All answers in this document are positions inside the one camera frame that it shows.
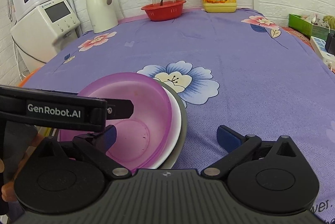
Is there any purple plastic bowl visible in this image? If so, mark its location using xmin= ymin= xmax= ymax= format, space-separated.
xmin=58 ymin=72 xmax=173 ymax=174

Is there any stainless steel bowl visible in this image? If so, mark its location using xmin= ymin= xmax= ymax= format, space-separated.
xmin=158 ymin=82 xmax=187 ymax=169

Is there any white bowl red pattern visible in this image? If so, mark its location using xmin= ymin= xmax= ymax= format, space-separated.
xmin=149 ymin=87 xmax=182 ymax=169

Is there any person's left hand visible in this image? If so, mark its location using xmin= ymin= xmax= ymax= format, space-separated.
xmin=1 ymin=134 xmax=44 ymax=202

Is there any orange plastic stool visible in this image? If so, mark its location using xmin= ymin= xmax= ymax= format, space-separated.
xmin=18 ymin=68 xmax=39 ymax=87

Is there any purple floral tablecloth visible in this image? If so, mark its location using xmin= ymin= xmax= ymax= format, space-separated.
xmin=26 ymin=9 xmax=334 ymax=223

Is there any white countertop appliance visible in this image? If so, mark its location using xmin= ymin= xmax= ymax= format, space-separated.
xmin=11 ymin=0 xmax=80 ymax=72

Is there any white thermos jug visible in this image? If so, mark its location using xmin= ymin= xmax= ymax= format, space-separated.
xmin=86 ymin=0 xmax=118 ymax=34

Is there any white power strip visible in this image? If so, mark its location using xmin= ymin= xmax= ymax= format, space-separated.
xmin=310 ymin=37 xmax=335 ymax=70

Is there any green box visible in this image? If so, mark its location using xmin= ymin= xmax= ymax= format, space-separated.
xmin=289 ymin=14 xmax=334 ymax=40

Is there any black power adapter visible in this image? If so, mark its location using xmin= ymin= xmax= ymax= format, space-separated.
xmin=325 ymin=33 xmax=335 ymax=55

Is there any red plastic basket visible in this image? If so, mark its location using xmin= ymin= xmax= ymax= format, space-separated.
xmin=141 ymin=0 xmax=186 ymax=22

